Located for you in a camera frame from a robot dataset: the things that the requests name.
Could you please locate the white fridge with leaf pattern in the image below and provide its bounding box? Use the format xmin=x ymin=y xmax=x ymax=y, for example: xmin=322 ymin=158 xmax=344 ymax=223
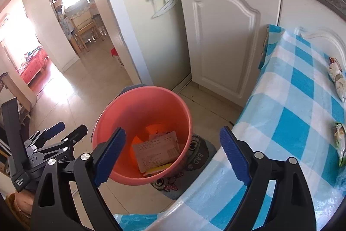
xmin=111 ymin=0 xmax=191 ymax=85

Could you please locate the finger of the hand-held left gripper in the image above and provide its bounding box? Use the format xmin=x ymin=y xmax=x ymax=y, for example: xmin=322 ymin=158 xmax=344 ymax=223
xmin=24 ymin=123 xmax=65 ymax=149
xmin=30 ymin=125 xmax=88 ymax=159

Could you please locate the red bed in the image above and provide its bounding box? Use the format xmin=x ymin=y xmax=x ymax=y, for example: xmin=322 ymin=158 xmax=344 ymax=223
xmin=16 ymin=48 xmax=50 ymax=84

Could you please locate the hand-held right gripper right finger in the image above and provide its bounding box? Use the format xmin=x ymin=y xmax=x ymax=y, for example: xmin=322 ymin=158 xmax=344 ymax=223
xmin=219 ymin=125 xmax=317 ymax=231

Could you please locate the pink plastic bucket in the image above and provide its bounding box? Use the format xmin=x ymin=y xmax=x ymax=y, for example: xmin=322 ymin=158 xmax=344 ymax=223
xmin=92 ymin=86 xmax=193 ymax=186

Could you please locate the light wooden furniture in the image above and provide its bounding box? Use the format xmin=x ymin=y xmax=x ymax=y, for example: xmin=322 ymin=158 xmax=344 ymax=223
xmin=0 ymin=73 xmax=37 ymax=126

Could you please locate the blue white checked tablecloth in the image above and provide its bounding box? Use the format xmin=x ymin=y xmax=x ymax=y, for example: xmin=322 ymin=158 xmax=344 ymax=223
xmin=114 ymin=25 xmax=346 ymax=231

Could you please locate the green snack packet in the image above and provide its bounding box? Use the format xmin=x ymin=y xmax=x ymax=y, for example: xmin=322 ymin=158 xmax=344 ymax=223
xmin=335 ymin=123 xmax=346 ymax=166

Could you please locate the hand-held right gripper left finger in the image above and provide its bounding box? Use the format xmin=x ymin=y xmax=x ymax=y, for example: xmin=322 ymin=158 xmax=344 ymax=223
xmin=31 ymin=127 xmax=127 ymax=231

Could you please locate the red white bag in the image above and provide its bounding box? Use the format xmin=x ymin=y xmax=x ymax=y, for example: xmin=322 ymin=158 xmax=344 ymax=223
xmin=110 ymin=47 xmax=125 ymax=68

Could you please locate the owl cartoon floor mat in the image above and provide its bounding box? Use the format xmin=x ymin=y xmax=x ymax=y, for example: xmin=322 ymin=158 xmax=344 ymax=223
xmin=150 ymin=134 xmax=217 ymax=200

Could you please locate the white kitchen cabinet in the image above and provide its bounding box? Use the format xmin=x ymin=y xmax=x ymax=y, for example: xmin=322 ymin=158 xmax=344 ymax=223
xmin=163 ymin=0 xmax=346 ymax=108

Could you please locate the white red wrapper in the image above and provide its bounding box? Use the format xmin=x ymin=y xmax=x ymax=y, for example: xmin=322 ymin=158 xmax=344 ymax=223
xmin=328 ymin=56 xmax=346 ymax=102

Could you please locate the yellow wrapper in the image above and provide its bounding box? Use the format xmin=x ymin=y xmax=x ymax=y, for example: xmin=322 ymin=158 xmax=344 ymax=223
xmin=143 ymin=163 xmax=173 ymax=176

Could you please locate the wooden chair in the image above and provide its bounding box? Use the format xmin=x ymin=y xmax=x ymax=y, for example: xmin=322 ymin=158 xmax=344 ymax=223
xmin=71 ymin=15 xmax=99 ymax=53

